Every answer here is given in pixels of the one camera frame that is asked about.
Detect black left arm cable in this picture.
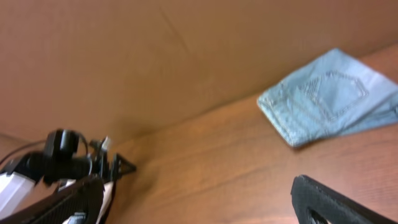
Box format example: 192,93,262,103
0,132,94,175

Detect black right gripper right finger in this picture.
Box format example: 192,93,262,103
290,175,395,224

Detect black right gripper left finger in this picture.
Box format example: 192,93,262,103
1,175,104,224

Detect light blue denim shorts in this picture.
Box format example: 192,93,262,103
257,49,397,147

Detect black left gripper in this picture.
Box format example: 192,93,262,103
89,137,137,224

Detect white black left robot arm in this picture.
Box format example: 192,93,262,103
1,129,137,224

